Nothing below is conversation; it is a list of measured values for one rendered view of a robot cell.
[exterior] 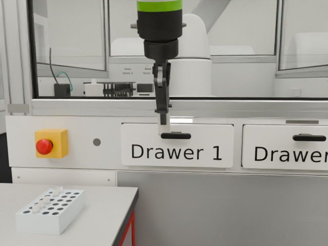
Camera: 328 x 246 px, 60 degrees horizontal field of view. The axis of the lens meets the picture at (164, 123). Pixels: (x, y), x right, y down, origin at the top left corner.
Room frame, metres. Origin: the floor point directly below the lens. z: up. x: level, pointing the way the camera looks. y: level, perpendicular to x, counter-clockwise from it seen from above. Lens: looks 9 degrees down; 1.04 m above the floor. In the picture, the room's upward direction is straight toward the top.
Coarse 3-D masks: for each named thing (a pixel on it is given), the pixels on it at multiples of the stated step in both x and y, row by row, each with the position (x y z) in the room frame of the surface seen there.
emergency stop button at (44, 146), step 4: (40, 140) 0.69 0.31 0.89; (44, 140) 0.69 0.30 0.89; (48, 140) 0.70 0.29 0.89; (36, 144) 0.69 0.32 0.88; (40, 144) 0.69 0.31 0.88; (44, 144) 0.69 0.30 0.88; (48, 144) 0.69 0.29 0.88; (36, 148) 0.69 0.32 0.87; (40, 148) 0.69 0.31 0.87; (44, 148) 0.69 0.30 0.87; (48, 148) 0.69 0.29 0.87; (40, 152) 0.69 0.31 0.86; (44, 152) 0.69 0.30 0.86; (48, 152) 0.69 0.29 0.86
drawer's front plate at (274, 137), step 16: (256, 128) 0.70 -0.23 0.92; (272, 128) 0.69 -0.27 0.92; (288, 128) 0.69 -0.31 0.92; (304, 128) 0.69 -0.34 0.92; (320, 128) 0.69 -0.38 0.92; (256, 144) 0.70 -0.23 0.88; (272, 144) 0.69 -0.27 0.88; (288, 144) 0.69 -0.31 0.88; (304, 144) 0.69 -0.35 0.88; (320, 144) 0.69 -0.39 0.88
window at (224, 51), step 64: (64, 0) 0.77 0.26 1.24; (128, 0) 0.76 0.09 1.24; (192, 0) 0.75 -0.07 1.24; (256, 0) 0.73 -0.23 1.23; (320, 0) 0.72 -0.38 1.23; (64, 64) 0.77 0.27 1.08; (128, 64) 0.76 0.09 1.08; (192, 64) 0.75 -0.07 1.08; (256, 64) 0.73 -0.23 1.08; (320, 64) 0.72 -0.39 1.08
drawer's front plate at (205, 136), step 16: (128, 128) 0.72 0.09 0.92; (144, 128) 0.72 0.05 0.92; (176, 128) 0.71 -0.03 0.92; (192, 128) 0.71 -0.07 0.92; (208, 128) 0.71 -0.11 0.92; (224, 128) 0.70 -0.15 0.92; (128, 144) 0.72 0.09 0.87; (144, 144) 0.72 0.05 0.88; (160, 144) 0.72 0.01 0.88; (176, 144) 0.71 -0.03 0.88; (192, 144) 0.71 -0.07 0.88; (208, 144) 0.71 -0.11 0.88; (224, 144) 0.70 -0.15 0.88; (128, 160) 0.72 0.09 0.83; (144, 160) 0.72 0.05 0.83; (160, 160) 0.72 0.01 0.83; (176, 160) 0.71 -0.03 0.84; (192, 160) 0.71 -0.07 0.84; (208, 160) 0.71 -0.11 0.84; (224, 160) 0.70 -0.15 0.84
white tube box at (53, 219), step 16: (48, 192) 0.60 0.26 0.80; (64, 192) 0.60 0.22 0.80; (80, 192) 0.60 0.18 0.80; (48, 208) 0.52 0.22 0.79; (64, 208) 0.52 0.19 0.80; (80, 208) 0.58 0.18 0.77; (16, 224) 0.49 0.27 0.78; (32, 224) 0.49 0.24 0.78; (48, 224) 0.48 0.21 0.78; (64, 224) 0.50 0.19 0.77
